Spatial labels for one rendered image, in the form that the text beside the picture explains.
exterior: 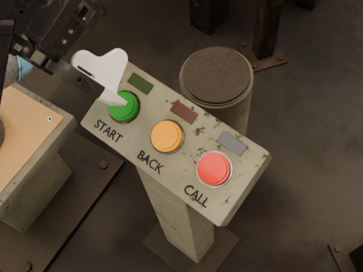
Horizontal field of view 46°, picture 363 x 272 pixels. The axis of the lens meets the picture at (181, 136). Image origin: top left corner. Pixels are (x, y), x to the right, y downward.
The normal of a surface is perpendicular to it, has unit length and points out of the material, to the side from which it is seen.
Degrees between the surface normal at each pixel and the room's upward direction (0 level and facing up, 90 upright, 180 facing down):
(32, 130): 0
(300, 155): 0
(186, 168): 20
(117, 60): 64
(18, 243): 0
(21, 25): 90
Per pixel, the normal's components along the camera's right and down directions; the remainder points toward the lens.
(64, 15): 0.78, 0.53
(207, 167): -0.28, -0.17
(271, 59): -0.07, -0.44
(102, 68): 0.56, 0.39
